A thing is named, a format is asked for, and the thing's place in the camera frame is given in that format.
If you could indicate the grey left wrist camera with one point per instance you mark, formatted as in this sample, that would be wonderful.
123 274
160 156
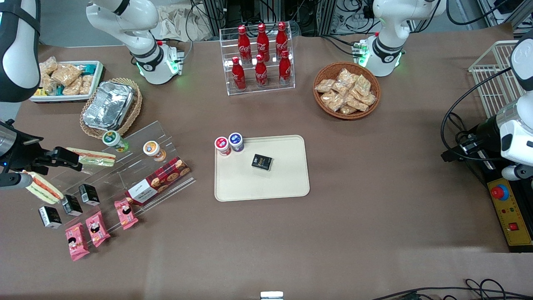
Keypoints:
516 172

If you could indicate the red lid small cup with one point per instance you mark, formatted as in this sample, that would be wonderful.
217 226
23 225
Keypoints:
222 145

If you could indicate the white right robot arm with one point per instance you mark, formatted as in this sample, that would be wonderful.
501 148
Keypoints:
141 25

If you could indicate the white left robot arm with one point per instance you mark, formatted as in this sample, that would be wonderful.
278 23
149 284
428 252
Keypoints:
389 25

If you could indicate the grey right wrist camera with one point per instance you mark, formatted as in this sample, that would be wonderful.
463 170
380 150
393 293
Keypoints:
16 180

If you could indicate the pink snack pack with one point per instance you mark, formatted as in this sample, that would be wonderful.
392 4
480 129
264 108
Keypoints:
77 242
126 213
97 229

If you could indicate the small black white box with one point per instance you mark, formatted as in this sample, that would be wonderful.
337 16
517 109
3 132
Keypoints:
72 205
89 194
50 216

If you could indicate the aluminium frame equipment rack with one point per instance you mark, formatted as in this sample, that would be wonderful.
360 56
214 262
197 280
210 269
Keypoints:
270 12

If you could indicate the green lid small cup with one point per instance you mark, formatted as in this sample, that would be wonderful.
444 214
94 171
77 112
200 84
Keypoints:
113 139

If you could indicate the black box with gold print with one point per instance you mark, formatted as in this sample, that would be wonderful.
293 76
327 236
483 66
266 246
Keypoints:
262 162

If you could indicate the stacked aluminium foil containers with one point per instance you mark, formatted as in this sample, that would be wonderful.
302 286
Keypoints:
108 104

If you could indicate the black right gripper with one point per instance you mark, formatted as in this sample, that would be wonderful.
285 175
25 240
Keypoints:
24 155

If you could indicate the orange lid small cup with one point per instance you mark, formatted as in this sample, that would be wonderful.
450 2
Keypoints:
153 150

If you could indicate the yellow snack packet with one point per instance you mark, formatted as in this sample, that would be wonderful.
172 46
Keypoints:
40 92

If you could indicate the oval wicker basket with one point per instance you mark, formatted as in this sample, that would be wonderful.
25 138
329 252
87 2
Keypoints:
133 110

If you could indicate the clear acrylic tiered display stand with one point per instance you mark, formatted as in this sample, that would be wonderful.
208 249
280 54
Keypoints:
137 137

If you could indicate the teal snack packet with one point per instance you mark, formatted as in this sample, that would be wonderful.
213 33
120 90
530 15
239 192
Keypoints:
88 68

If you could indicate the white rectangular snack tray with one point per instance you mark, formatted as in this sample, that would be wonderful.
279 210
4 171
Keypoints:
98 79

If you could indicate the clear wrapped cracker packet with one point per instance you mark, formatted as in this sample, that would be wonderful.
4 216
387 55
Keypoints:
329 97
86 84
73 87
346 76
48 84
66 74
368 99
49 66
349 110
363 84
337 104
325 86
357 103

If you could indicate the red cola bottle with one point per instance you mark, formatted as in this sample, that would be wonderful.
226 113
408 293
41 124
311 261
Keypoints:
261 73
238 75
244 43
262 41
285 68
282 39

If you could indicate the red plaid cookie box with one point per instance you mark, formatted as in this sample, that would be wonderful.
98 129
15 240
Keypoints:
160 179

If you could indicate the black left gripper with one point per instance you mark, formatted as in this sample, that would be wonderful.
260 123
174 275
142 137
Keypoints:
484 132

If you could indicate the clear acrylic bottle rack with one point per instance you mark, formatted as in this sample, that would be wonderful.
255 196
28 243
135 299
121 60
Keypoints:
270 85

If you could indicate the crumpled beige cloth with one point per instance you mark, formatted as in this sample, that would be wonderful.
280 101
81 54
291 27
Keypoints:
177 23

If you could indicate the blue lid small cup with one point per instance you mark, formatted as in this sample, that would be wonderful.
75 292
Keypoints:
236 141

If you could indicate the round wicker basket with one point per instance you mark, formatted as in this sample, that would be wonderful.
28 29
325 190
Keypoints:
322 106

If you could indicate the triangle sandwich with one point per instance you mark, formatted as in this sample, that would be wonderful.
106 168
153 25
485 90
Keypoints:
43 189
93 157

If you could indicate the yellow emergency stop box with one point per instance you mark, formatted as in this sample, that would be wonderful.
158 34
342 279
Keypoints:
514 216

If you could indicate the small white device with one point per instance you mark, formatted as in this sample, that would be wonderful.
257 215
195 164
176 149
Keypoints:
271 295

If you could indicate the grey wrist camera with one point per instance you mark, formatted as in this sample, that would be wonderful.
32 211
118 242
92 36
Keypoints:
516 172
16 180

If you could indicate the beige plastic tray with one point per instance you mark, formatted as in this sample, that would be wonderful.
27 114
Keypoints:
283 183

